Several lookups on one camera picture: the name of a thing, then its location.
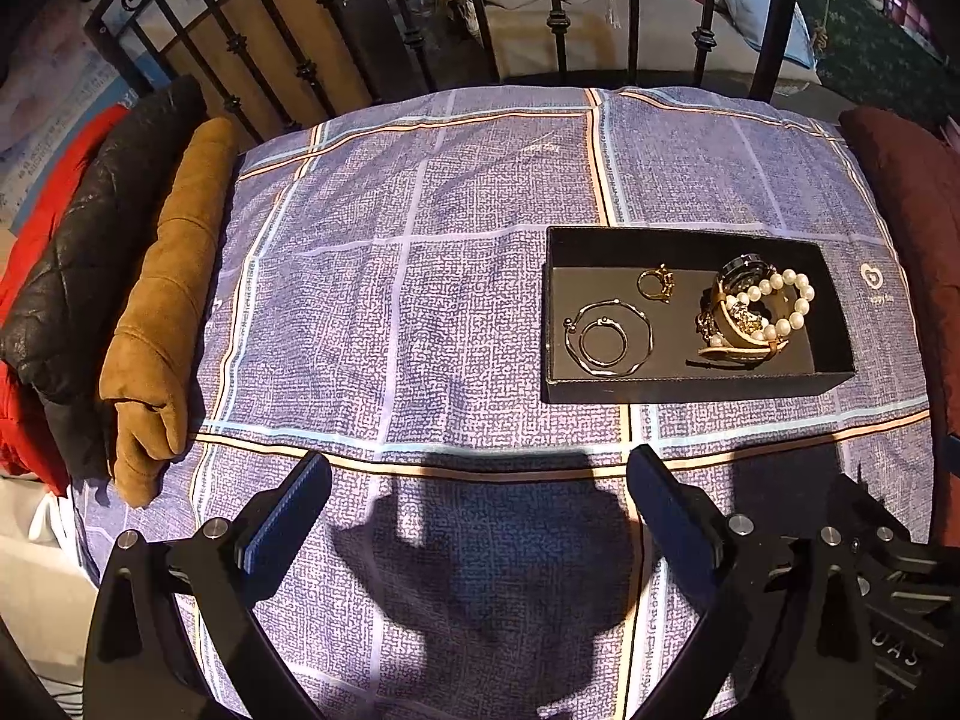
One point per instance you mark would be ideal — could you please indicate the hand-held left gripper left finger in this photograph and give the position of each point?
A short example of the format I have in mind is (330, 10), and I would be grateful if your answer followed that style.
(296, 510)

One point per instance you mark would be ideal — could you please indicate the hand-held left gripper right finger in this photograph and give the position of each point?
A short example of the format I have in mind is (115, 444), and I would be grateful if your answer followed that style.
(664, 510)

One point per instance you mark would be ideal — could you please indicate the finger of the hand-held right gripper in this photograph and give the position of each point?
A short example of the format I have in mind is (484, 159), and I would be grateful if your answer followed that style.
(885, 547)

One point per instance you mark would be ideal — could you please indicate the black jewelry box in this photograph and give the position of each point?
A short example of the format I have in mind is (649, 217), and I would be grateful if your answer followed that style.
(675, 388)

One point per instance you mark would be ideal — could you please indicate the large silver bangle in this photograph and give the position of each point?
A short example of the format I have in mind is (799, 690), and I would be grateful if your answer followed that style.
(645, 330)

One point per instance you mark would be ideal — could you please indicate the black dial gold watch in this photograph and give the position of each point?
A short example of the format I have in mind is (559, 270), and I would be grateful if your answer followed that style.
(720, 330)

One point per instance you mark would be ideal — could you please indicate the brown suede jacket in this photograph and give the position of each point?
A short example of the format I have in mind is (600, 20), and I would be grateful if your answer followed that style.
(172, 300)

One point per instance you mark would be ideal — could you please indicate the blue plaid bedsheet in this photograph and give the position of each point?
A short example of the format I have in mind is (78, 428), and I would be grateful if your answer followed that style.
(450, 277)

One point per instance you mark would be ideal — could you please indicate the black quilted jacket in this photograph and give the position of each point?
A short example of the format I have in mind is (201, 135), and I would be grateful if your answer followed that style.
(82, 262)

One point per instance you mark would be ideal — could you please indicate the maroon pillow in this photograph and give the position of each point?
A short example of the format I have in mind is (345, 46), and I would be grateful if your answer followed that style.
(915, 202)

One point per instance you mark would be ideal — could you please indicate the red cloth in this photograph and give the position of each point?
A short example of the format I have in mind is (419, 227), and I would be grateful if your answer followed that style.
(41, 191)

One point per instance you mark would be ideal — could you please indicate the beige quilt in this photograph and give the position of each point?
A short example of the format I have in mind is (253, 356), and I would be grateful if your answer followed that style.
(525, 41)

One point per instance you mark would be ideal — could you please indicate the green patterned cloth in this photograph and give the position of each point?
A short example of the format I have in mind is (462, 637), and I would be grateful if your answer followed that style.
(877, 56)

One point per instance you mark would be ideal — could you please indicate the light blue pillow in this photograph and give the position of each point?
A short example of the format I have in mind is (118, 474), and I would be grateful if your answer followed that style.
(750, 7)

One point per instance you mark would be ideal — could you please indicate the black iron bed frame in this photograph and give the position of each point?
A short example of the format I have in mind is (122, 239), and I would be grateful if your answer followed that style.
(556, 22)

